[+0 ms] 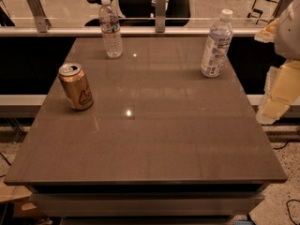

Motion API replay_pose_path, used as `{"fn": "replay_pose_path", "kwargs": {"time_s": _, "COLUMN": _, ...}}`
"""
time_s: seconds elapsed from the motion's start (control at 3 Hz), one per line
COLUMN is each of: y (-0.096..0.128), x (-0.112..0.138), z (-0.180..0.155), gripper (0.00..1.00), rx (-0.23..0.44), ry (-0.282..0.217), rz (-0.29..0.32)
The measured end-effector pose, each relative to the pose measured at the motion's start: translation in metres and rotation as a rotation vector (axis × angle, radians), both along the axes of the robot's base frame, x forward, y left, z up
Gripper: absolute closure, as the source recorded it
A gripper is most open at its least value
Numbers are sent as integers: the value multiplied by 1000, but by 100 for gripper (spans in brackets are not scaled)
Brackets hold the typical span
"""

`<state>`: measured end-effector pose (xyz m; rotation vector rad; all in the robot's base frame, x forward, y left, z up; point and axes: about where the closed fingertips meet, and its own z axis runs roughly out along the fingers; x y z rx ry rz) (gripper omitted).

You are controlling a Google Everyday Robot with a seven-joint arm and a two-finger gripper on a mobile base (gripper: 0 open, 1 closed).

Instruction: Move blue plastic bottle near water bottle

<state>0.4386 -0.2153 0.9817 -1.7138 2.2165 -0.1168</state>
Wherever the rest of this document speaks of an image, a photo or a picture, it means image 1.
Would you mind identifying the black floor cable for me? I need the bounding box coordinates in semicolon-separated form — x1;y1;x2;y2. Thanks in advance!
272;138;300;225

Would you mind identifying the clear water bottle red label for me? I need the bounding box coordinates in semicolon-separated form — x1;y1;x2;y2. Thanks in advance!
98;0;123;58

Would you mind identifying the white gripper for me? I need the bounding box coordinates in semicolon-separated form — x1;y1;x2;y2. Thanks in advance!
254;0;300;125

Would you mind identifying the right metal railing bracket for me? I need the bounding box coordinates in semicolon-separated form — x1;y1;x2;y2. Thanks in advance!
272;0;293;19

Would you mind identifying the metal frame stool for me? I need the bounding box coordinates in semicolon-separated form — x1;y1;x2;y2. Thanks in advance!
247;0;282;24

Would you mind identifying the gold soda can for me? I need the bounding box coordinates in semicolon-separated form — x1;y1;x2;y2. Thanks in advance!
58;62;94;111

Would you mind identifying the black office chair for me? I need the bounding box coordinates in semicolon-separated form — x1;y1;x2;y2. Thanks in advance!
87;0;190;26

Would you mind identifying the left metal railing bracket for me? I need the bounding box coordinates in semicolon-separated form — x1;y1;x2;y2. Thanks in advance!
26;0;52;33

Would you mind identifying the metal railing bracket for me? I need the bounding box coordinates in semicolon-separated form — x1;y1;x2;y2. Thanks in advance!
155;0;166;33
272;0;293;19
26;0;52;33

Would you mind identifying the blue label plastic bottle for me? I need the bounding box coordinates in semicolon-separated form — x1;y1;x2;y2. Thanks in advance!
201;9;233;78

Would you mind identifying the middle metal railing bracket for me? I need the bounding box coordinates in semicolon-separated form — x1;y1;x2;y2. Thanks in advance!
155;0;166;33

